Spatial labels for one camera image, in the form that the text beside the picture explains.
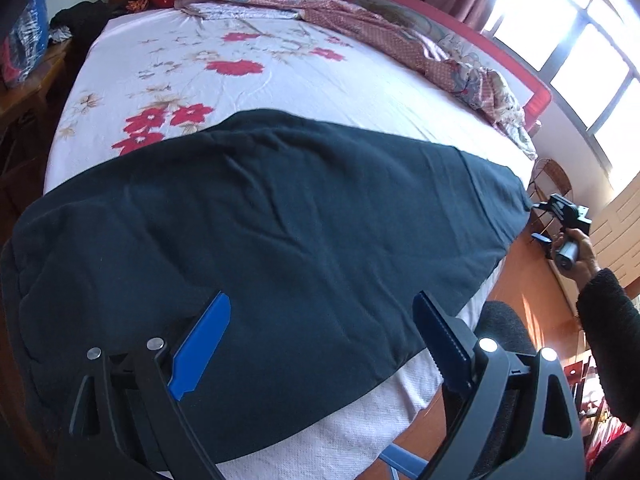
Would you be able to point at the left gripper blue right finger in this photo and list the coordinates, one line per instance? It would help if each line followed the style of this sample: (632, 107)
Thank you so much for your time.
(450, 342)

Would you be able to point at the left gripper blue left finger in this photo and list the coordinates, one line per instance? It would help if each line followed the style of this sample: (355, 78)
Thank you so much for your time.
(197, 348)

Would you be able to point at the black sports pants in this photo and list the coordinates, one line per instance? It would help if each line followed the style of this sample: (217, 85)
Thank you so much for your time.
(320, 235)

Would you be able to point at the right forearm dark sleeve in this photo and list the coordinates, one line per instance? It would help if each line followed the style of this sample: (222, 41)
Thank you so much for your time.
(611, 324)

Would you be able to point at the person's right hand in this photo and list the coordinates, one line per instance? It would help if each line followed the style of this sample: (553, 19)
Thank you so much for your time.
(586, 266)

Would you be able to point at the pink dotted quilt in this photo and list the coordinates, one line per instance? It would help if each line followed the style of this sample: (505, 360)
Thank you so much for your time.
(481, 89)

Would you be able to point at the floral white bed sheet mattress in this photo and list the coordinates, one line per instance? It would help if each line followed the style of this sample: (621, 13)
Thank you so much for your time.
(160, 74)

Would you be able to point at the wooden chair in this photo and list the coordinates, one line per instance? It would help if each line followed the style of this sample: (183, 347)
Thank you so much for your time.
(26, 110)

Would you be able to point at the black clothes pile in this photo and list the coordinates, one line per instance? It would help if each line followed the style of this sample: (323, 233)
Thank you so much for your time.
(82, 24)

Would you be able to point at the plastic bag with clothes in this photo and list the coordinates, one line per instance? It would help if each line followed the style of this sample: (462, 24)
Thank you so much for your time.
(25, 46)

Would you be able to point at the pink bed guard rail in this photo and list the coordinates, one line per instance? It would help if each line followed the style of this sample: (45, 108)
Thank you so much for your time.
(466, 45)

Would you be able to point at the window with dark frame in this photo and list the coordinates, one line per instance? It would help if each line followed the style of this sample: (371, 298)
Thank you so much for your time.
(587, 51)

